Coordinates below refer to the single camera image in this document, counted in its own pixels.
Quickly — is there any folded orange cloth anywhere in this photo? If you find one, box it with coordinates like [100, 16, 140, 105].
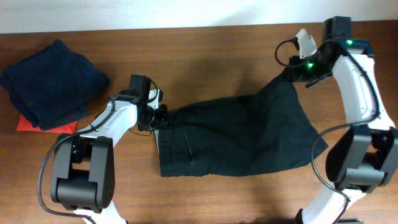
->
[16, 113, 78, 134]

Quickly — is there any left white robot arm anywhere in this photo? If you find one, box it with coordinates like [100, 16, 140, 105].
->
[50, 90, 167, 223]

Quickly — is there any black shorts garment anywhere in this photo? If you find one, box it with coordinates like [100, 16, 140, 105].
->
[157, 72, 328, 177]

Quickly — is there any folded navy blue garment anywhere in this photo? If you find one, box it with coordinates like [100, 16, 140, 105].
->
[1, 40, 110, 131]

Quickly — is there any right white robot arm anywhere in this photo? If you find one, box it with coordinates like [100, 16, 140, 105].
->
[285, 36, 397, 223]

